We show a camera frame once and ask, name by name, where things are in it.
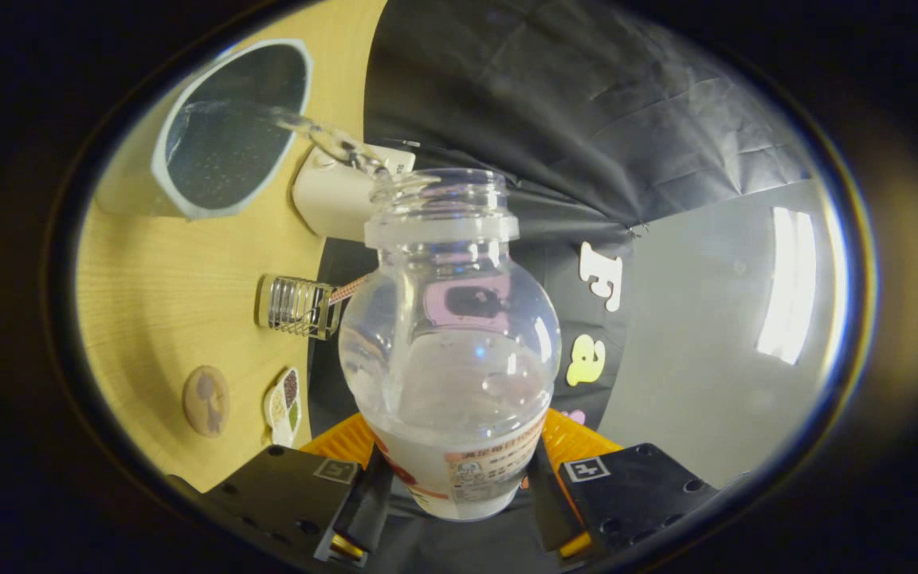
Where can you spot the clear plastic juice bottle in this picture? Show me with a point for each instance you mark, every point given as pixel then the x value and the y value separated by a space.
pixel 451 375

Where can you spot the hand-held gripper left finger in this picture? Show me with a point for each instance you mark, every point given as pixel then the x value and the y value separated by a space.
pixel 371 510

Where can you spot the red striped straw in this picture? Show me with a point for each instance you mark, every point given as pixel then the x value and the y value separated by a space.
pixel 347 290

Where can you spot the light wooden table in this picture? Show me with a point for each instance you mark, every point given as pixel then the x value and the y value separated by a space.
pixel 164 295

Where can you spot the ceiling light panel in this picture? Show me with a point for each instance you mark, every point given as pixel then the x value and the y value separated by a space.
pixel 786 287

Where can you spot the ribbed clear glass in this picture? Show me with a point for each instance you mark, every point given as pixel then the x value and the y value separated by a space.
pixel 296 307

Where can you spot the black backdrop cloth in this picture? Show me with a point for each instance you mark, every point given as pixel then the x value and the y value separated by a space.
pixel 586 104

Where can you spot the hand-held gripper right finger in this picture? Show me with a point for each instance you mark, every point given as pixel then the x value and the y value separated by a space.
pixel 551 510

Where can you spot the white toaster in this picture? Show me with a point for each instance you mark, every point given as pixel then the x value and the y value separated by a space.
pixel 331 203

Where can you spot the white divided dish with beans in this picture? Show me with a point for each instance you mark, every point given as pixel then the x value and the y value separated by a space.
pixel 285 406

